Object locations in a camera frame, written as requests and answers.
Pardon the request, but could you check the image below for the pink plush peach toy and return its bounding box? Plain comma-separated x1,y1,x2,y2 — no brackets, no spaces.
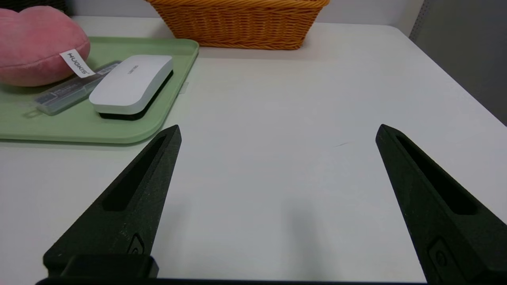
0,6,96,87

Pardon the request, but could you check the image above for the clear grey plastic case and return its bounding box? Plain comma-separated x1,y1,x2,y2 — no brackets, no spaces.
35,61,122,116

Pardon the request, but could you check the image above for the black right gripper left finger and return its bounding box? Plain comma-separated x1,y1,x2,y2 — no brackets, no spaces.
43,125,182,279

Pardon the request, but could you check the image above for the orange wicker basket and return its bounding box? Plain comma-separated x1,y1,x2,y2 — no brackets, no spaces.
145,0,330,50

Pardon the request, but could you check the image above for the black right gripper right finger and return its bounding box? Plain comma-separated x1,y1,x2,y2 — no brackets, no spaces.
375,124,507,285

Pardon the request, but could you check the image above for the light green plastic tray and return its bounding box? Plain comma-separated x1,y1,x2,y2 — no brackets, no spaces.
0,37,200,144

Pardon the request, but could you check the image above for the white whiteboard eraser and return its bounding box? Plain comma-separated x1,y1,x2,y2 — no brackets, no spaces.
89,55,174,121

